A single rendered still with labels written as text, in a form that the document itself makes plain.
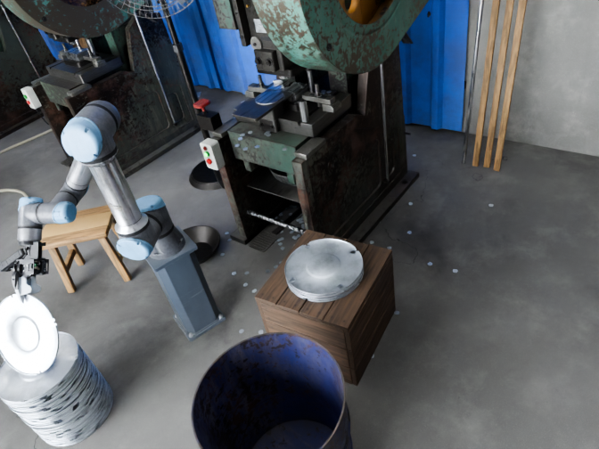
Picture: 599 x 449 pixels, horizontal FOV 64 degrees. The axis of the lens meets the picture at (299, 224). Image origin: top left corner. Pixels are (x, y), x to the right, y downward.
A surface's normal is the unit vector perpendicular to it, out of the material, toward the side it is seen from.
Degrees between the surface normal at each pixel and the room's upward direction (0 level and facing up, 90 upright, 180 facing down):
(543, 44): 90
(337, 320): 0
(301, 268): 0
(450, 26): 90
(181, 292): 90
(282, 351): 88
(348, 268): 0
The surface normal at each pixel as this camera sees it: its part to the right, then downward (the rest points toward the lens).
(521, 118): -0.59, 0.58
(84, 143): -0.11, 0.54
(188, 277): 0.58, 0.43
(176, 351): -0.16, -0.76
